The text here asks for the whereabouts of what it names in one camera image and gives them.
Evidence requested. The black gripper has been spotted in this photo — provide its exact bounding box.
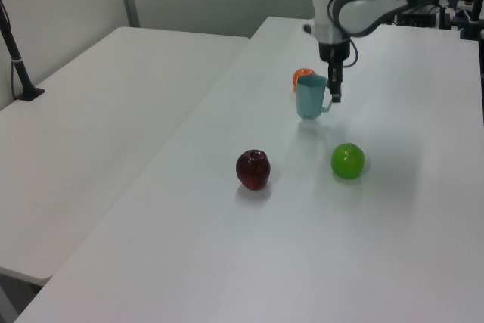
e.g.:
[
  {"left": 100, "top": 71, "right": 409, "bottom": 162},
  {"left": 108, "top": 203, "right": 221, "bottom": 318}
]
[{"left": 317, "top": 38, "right": 352, "bottom": 104}]

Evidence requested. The light blue faceted mug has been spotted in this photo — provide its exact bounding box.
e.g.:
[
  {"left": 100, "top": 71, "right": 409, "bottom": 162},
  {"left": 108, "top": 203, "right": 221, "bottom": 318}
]
[{"left": 295, "top": 74, "right": 334, "bottom": 120}]

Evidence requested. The orange fruit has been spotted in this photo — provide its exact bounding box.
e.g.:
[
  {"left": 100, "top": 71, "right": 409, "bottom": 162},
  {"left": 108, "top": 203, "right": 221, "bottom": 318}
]
[{"left": 292, "top": 67, "right": 317, "bottom": 90}]

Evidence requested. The green apple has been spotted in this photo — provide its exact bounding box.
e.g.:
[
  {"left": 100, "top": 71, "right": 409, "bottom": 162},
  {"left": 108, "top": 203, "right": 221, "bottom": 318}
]
[{"left": 330, "top": 142, "right": 366, "bottom": 180}]

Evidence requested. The black electronics box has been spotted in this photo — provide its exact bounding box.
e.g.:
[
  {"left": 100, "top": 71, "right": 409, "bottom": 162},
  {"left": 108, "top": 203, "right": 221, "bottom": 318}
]
[{"left": 396, "top": 11, "right": 436, "bottom": 29}]

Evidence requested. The dark red apple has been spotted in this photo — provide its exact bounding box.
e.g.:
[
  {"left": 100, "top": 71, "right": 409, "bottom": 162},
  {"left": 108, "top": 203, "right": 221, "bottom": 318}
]
[{"left": 235, "top": 148, "right": 271, "bottom": 191}]

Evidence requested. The black clamp stand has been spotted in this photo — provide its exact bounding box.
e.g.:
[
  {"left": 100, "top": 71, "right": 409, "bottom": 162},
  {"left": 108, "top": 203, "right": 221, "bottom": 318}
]
[{"left": 458, "top": 0, "right": 484, "bottom": 41}]

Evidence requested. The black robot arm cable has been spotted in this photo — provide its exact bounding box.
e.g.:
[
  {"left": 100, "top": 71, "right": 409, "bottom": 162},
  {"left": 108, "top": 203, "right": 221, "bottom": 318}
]
[{"left": 326, "top": 0, "right": 394, "bottom": 69}]

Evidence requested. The black camera pole with base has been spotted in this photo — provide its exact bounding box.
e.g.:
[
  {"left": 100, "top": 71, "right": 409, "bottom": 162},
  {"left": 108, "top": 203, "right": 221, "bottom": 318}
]
[{"left": 0, "top": 0, "right": 45, "bottom": 102}]

